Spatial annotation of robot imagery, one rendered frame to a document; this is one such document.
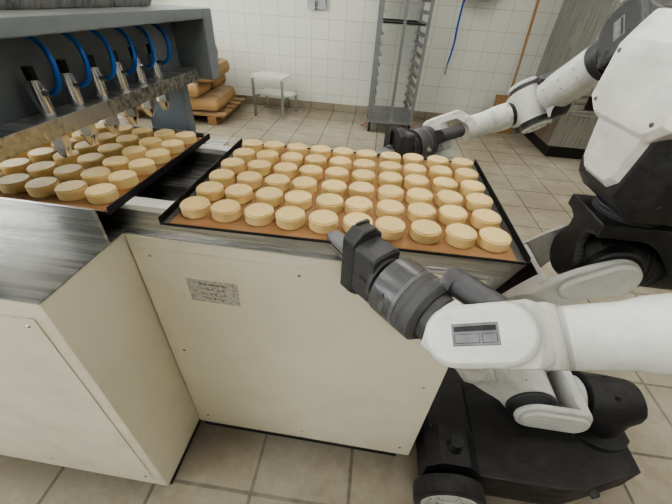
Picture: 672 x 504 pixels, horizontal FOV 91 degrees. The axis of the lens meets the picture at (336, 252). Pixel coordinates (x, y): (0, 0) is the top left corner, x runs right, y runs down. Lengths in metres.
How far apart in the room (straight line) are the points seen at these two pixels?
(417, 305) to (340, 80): 4.41
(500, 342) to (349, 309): 0.38
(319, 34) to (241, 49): 1.00
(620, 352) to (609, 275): 0.45
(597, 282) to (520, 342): 0.49
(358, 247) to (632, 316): 0.29
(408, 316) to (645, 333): 0.21
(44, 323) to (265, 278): 0.35
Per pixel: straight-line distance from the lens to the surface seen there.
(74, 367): 0.78
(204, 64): 1.07
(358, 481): 1.29
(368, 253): 0.45
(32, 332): 0.74
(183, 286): 0.78
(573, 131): 4.24
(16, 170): 0.92
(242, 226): 0.58
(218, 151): 0.92
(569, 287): 0.83
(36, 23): 0.66
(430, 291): 0.41
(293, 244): 0.62
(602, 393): 1.30
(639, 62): 0.77
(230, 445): 1.35
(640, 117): 0.72
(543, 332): 0.38
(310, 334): 0.77
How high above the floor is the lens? 1.22
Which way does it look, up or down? 38 degrees down
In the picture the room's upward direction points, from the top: 4 degrees clockwise
